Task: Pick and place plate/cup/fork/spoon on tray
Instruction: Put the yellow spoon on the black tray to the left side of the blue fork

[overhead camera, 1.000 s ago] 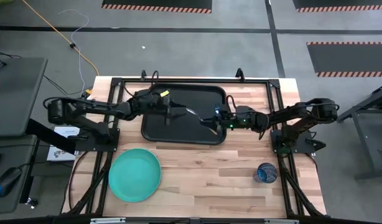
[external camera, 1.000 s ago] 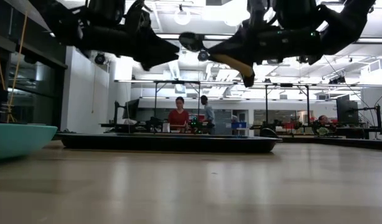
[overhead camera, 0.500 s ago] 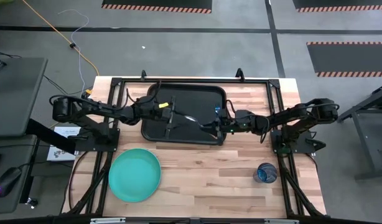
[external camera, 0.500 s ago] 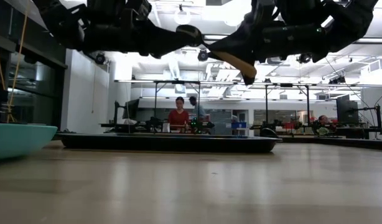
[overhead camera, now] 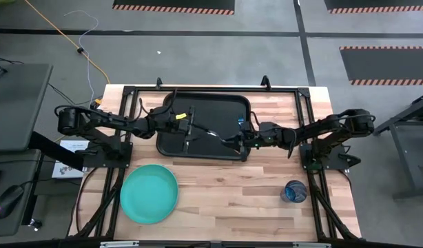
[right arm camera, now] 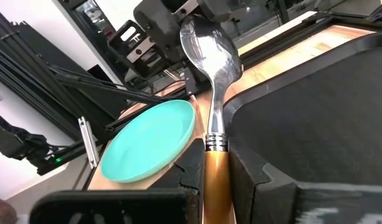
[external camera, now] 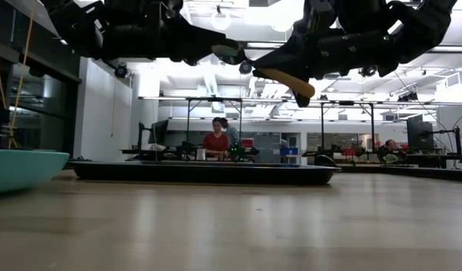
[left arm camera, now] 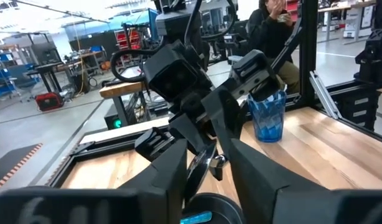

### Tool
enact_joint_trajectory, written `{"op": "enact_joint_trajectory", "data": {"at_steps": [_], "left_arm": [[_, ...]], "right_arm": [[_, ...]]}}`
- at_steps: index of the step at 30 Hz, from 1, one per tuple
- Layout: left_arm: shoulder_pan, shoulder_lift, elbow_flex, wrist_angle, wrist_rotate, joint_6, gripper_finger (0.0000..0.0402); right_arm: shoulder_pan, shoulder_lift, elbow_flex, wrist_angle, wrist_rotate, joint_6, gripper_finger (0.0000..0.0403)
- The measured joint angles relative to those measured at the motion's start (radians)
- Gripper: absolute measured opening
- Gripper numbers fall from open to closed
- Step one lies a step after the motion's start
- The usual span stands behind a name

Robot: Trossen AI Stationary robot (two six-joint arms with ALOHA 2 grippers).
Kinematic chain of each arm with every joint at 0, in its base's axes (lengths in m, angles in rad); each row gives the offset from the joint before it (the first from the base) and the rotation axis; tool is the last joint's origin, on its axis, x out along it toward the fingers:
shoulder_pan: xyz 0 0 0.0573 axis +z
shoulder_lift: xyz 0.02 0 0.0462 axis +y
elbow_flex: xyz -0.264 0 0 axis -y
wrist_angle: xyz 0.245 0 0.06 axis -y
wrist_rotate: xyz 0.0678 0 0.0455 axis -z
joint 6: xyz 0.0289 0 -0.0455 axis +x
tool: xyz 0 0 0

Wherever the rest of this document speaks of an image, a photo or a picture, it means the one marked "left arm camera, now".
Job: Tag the person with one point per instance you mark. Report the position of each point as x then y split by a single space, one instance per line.
265 37

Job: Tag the silver frame brace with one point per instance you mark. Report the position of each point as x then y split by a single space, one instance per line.
324 96

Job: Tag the black floor mat striped edge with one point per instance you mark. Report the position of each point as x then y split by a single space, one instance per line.
10 165

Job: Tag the blue panel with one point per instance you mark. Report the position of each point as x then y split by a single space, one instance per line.
125 18

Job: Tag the red bin rack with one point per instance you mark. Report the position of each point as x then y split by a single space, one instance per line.
128 37

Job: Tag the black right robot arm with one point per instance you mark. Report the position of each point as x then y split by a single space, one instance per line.
175 25

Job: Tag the red toolbox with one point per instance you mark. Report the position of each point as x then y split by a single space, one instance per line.
49 101

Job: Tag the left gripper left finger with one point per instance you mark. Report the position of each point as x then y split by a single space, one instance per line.
166 186

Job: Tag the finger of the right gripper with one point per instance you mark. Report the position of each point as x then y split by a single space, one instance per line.
188 130
223 118

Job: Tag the black box green light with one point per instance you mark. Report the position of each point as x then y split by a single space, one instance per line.
111 116

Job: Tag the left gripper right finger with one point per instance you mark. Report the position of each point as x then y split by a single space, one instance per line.
256 193

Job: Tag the black bracket mount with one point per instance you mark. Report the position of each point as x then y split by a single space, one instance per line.
373 59

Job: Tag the light wooden table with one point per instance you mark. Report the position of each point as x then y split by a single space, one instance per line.
334 7

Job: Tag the black desk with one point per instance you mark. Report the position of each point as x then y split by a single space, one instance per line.
48 67

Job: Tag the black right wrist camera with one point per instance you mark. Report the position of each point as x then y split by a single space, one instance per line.
175 74

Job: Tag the black control box stack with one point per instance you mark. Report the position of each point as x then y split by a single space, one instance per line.
359 109

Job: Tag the blue glass cup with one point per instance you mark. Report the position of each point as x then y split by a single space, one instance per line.
267 121

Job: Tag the blue bin shelf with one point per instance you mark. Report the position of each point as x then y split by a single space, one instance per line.
4 77

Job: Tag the black table frame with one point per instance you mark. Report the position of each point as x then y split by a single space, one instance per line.
307 46

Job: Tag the black plastic tray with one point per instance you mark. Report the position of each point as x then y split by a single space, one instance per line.
222 208

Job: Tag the wooden workbench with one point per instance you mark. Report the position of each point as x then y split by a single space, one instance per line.
119 88

